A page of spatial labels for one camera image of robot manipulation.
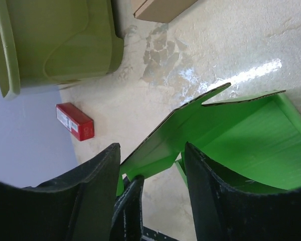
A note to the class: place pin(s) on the green paper box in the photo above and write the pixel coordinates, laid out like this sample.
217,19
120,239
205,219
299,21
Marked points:
257,137

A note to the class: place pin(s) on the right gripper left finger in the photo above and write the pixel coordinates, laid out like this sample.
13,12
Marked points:
77,205

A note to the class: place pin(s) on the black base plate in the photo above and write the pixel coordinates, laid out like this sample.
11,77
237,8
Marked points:
152,235

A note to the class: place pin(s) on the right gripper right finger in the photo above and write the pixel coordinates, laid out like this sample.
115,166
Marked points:
228,206

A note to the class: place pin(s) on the red rectangular box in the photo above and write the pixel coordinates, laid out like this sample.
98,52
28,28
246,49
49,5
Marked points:
75,121

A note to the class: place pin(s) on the brown cardboard box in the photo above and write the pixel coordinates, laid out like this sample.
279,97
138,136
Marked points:
159,11

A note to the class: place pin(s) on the olive green plastic bin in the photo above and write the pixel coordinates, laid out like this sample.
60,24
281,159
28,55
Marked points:
46,43

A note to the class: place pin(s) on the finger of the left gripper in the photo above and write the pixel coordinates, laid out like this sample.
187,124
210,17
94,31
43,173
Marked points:
127,221

